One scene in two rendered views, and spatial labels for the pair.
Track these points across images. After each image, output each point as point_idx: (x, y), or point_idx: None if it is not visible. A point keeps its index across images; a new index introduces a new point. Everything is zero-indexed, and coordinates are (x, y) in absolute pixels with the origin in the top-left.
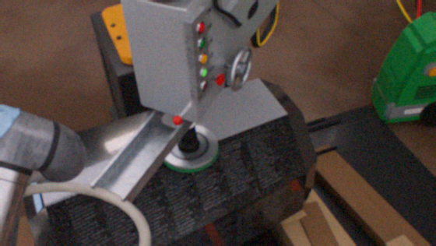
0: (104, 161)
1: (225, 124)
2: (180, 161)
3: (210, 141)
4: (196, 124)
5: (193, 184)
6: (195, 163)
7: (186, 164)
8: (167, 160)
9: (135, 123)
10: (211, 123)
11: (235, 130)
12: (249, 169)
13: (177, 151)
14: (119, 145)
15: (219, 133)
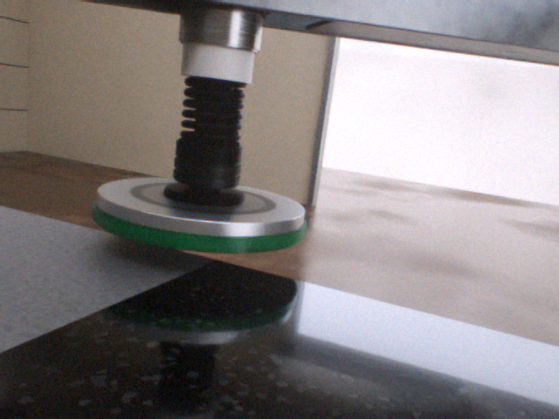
0: (507, 391)
1: (1, 226)
2: (278, 200)
3: (152, 182)
4: (26, 260)
5: None
6: (256, 189)
7: (274, 195)
8: (303, 210)
9: (145, 407)
10: (4, 242)
11: (22, 216)
12: None
13: (251, 204)
14: (372, 390)
15: (55, 229)
